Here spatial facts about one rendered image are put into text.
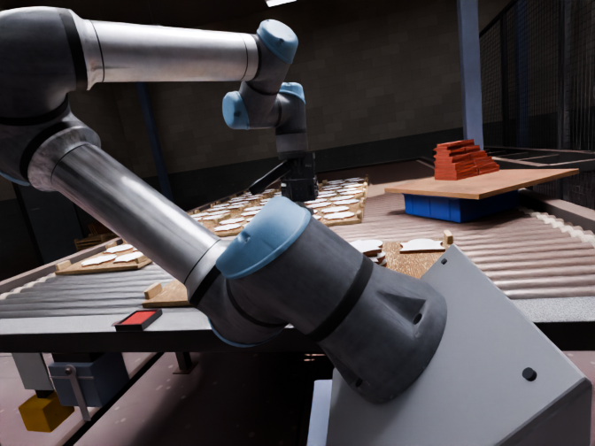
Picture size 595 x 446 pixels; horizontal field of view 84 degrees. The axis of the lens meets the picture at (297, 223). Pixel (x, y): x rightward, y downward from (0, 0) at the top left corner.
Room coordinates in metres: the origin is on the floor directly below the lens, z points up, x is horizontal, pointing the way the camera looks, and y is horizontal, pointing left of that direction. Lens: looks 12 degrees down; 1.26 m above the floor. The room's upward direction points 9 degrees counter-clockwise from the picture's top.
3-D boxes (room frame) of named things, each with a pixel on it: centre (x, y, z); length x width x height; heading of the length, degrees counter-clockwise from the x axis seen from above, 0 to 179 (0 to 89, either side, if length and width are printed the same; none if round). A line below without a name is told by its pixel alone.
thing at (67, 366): (0.79, 0.61, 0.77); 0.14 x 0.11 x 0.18; 75
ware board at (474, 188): (1.34, -0.73, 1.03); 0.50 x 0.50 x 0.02; 20
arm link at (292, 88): (0.81, -0.02, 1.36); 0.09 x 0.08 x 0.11; 124
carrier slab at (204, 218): (2.16, 0.59, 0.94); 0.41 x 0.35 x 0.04; 75
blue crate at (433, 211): (1.33, -0.67, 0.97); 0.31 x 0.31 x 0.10; 20
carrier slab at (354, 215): (1.60, -0.12, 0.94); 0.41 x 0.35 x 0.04; 75
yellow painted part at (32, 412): (0.83, 0.79, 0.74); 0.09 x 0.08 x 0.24; 75
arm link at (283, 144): (0.81, -0.02, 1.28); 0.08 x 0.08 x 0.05
